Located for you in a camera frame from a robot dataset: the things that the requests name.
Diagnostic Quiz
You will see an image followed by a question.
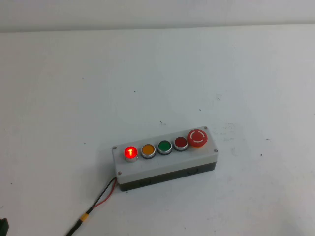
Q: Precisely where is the thin red wire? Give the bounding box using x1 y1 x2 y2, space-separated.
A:
93 181 118 208

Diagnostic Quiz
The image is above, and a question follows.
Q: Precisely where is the grey push-button control box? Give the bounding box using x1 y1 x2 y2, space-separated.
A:
111 126 219 193

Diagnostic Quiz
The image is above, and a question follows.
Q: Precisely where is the thin black wire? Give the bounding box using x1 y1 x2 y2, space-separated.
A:
89 177 117 211

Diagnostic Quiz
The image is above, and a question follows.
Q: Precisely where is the black sheathed power cable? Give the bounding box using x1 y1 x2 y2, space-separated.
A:
64 218 85 236

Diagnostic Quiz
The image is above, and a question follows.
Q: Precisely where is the red mushroom emergency stop button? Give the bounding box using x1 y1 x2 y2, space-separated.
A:
187 128 210 150

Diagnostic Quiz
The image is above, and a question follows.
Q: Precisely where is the lit red indicator button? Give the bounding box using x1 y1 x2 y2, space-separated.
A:
123 145 140 163

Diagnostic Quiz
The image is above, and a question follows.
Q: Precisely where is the dark red push button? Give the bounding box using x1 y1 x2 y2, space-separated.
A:
173 136 189 152

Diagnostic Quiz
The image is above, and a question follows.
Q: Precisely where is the green push button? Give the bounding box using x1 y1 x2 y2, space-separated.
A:
157 139 173 156

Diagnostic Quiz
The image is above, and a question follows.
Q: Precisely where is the yellow push button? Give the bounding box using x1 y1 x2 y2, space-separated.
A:
140 143 157 160

